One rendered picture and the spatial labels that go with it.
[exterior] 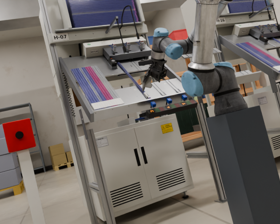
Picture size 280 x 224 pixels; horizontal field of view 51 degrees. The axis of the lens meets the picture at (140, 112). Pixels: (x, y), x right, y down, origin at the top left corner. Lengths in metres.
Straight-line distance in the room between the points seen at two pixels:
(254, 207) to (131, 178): 0.91
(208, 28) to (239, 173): 0.62
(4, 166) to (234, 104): 4.49
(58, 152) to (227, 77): 7.17
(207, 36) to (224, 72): 0.21
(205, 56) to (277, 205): 0.71
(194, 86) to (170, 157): 0.96
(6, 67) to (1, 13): 3.96
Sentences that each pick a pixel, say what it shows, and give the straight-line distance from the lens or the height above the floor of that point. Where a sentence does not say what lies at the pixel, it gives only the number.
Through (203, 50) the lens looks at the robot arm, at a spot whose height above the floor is 0.83.
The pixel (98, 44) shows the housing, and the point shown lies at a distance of 2.25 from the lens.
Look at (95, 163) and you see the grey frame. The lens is 1.63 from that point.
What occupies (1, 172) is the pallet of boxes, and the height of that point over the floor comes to 0.42.
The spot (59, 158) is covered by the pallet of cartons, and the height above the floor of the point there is 0.31.
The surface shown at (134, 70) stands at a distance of 2.08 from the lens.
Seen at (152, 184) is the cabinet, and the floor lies 0.18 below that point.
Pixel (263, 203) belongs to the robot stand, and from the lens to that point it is 1.41.
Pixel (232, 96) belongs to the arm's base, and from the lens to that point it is 1.37.
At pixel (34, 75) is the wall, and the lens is 9.81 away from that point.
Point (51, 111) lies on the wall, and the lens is 9.59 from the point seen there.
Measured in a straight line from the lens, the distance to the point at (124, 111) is 1.71.
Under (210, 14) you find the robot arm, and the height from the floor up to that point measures 0.95.
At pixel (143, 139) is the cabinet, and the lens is 2.05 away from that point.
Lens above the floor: 0.58
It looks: 3 degrees up
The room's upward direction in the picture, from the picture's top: 14 degrees counter-clockwise
